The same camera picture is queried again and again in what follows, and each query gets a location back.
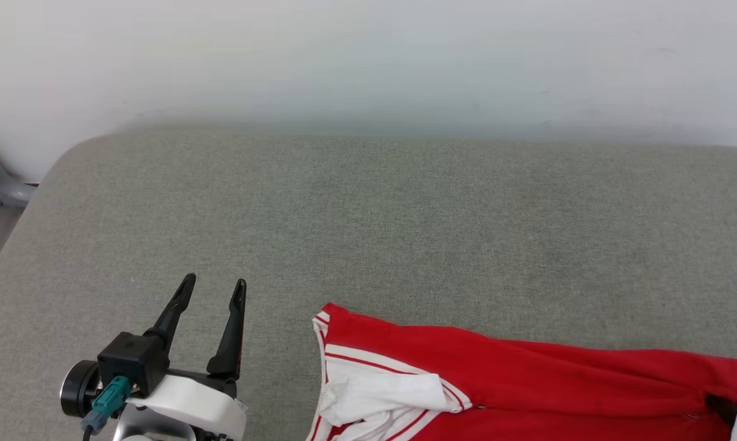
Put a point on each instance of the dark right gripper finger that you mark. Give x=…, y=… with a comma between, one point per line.
x=720, y=409

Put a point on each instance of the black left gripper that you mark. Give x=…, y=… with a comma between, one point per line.
x=196, y=375

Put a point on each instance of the red and white jersey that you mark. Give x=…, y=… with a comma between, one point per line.
x=527, y=380

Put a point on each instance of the grey fabric sofa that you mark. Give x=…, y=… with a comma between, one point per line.
x=405, y=233

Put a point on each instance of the grey metal pipe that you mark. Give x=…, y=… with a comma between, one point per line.
x=0, y=184

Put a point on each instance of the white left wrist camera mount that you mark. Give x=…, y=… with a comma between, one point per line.
x=190, y=401

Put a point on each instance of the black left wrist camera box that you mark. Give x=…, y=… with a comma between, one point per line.
x=132, y=358

